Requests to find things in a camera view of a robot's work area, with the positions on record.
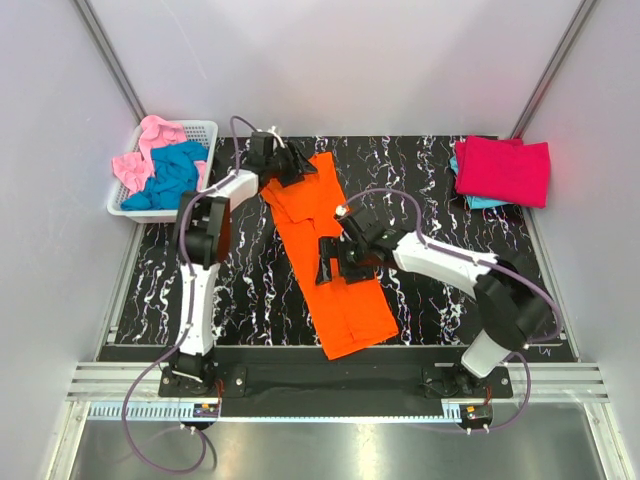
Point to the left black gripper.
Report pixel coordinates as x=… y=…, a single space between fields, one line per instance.
x=296 y=168

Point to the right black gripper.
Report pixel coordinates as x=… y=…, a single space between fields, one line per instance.
x=333 y=247

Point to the orange t shirt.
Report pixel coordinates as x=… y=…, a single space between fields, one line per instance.
x=347 y=318

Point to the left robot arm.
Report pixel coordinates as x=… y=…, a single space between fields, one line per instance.
x=203 y=234

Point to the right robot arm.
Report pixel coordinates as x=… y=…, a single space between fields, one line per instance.
x=511 y=306

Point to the folded light blue t shirt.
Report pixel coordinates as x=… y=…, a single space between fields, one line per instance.
x=475 y=202

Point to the pink t shirt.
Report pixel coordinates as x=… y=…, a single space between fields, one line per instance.
x=133 y=169

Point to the folded magenta t shirt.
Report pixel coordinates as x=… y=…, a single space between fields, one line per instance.
x=506 y=170

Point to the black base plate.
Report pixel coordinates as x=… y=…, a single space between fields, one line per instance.
x=334 y=406

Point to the aluminium front rail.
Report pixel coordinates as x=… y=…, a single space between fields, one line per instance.
x=545 y=382

